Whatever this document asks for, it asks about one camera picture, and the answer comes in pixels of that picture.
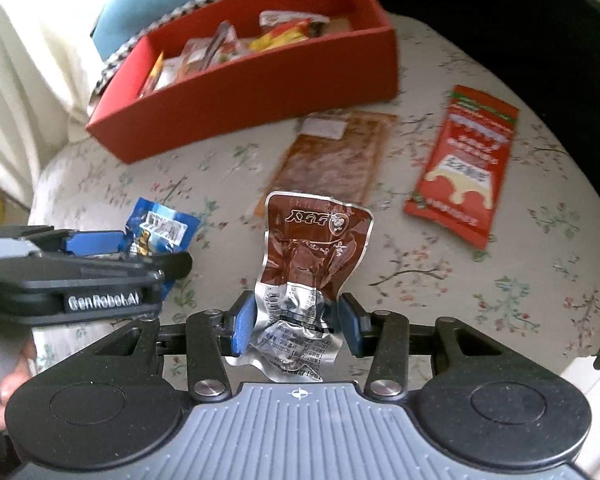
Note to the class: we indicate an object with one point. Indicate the clear reddish snack packet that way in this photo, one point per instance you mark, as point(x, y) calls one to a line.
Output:
point(220, 47)

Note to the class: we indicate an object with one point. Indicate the red cardboard box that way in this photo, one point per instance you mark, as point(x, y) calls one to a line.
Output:
point(260, 95)

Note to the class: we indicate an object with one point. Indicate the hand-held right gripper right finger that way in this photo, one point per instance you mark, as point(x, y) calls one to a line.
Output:
point(352, 327)

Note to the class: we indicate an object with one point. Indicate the dark table glossy top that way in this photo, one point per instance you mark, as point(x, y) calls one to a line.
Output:
point(505, 20)

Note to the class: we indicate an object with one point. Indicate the person's left hand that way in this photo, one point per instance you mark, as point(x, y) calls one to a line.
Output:
point(7, 395)

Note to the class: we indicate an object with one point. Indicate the brown silver snack packet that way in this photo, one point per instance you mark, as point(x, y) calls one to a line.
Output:
point(310, 245)

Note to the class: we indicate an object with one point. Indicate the blue snack packet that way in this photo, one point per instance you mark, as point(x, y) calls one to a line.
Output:
point(155, 225)

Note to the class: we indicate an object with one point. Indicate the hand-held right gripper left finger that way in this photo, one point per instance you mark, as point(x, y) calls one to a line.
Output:
point(242, 325)

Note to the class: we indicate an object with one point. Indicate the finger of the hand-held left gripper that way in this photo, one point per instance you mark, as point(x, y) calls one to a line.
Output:
point(175, 262)
point(95, 242)

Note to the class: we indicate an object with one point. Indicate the long red snack packet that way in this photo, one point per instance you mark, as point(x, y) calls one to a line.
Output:
point(460, 170)

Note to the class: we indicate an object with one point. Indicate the orange snack packet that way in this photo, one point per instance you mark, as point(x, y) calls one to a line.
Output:
point(330, 160)

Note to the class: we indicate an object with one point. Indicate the white towel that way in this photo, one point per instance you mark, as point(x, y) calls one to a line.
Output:
point(30, 60)

